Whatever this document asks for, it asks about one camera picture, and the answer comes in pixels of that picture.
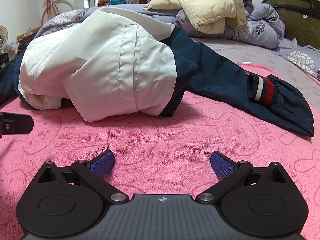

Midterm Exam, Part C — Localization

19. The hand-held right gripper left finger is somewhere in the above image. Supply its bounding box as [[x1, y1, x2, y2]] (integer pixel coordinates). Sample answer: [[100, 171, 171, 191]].
[[37, 150, 129, 203]]

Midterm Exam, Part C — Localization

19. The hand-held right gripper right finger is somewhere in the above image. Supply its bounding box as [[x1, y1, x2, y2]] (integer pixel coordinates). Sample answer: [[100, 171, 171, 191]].
[[195, 151, 287, 203]]

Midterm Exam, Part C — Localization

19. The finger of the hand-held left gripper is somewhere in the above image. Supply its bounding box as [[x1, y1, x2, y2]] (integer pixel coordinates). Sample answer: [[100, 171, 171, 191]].
[[0, 112, 34, 138]]

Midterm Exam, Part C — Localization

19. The white and navy jacket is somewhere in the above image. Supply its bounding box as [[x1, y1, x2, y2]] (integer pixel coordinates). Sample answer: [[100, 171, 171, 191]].
[[0, 6, 315, 137]]

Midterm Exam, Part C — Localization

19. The pink bunny print blanket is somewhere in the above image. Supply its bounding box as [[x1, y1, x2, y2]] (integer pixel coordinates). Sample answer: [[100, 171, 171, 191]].
[[0, 64, 320, 240]]

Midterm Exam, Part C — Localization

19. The white desk fan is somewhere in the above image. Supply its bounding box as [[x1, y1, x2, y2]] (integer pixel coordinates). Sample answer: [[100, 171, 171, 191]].
[[0, 26, 9, 52]]

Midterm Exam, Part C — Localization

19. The pink hoop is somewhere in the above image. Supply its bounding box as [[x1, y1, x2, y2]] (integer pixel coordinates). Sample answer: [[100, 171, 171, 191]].
[[41, 0, 76, 27]]

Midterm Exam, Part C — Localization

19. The purple flower print pillow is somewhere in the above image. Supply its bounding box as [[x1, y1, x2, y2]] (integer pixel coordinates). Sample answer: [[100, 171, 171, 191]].
[[279, 44, 320, 80]]

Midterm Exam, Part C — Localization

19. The purple leaf print duvet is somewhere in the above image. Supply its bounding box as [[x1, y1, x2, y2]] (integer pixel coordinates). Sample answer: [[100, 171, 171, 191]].
[[34, 0, 287, 49]]

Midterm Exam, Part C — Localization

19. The dark bed headboard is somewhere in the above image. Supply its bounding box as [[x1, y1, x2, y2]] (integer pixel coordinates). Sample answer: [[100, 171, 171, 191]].
[[261, 0, 320, 50]]

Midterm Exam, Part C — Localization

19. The cream down jacket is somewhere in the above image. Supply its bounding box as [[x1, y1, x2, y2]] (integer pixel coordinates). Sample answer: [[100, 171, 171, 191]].
[[143, 0, 248, 35]]

